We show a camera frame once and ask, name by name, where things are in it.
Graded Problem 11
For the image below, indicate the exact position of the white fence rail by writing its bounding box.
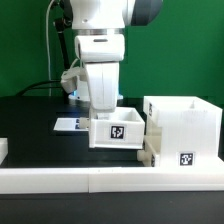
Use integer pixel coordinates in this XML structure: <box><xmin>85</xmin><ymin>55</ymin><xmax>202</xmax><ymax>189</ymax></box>
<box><xmin>0</xmin><ymin>138</ymin><xmax>8</xmax><ymax>165</ymax></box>
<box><xmin>0</xmin><ymin>167</ymin><xmax>224</xmax><ymax>194</ymax></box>

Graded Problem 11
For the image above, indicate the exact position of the white left fence rail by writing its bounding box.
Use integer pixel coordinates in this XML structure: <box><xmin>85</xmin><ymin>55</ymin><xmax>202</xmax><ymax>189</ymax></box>
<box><xmin>0</xmin><ymin>138</ymin><xmax>8</xmax><ymax>165</ymax></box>

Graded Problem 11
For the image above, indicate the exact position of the white front drawer box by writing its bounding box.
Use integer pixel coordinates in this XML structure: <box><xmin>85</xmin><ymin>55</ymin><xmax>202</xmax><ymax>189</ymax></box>
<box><xmin>137</xmin><ymin>136</ymin><xmax>161</xmax><ymax>167</ymax></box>

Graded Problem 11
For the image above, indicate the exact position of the white drawer box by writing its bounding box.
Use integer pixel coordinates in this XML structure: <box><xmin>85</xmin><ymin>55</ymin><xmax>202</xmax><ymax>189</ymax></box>
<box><xmin>79</xmin><ymin>107</ymin><xmax>145</xmax><ymax>149</ymax></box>
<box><xmin>137</xmin><ymin>136</ymin><xmax>161</xmax><ymax>167</ymax></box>

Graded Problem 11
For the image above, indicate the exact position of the marker sheet on table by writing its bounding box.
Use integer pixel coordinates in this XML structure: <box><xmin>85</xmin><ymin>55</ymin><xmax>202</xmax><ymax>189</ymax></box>
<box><xmin>54</xmin><ymin>118</ymin><xmax>88</xmax><ymax>131</ymax></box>

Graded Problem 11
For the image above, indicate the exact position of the black cable bundle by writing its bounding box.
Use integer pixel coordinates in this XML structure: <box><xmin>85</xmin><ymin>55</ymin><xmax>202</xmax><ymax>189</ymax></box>
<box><xmin>15</xmin><ymin>18</ymin><xmax>75</xmax><ymax>98</ymax></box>

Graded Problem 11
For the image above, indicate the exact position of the white front fence rail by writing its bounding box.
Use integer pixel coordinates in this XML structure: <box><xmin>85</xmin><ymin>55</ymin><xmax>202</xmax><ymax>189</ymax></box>
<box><xmin>0</xmin><ymin>167</ymin><xmax>224</xmax><ymax>194</ymax></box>

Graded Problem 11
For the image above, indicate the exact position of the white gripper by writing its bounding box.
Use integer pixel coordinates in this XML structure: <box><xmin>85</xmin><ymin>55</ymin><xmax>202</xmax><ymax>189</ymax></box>
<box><xmin>75</xmin><ymin>34</ymin><xmax>125</xmax><ymax>113</ymax></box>

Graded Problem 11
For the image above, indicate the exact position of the white drawer cabinet frame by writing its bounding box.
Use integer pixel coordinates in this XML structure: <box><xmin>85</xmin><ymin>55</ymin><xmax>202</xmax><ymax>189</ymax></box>
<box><xmin>143</xmin><ymin>96</ymin><xmax>222</xmax><ymax>168</ymax></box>

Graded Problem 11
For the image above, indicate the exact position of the white thin cable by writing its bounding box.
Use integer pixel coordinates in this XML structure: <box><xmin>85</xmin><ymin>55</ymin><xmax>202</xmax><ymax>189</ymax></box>
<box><xmin>45</xmin><ymin>0</ymin><xmax>57</xmax><ymax>97</ymax></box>

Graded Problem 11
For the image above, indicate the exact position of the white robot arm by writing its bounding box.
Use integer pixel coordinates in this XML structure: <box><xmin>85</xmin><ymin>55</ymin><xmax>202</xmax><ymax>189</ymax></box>
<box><xmin>51</xmin><ymin>0</ymin><xmax>163</xmax><ymax>113</ymax></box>

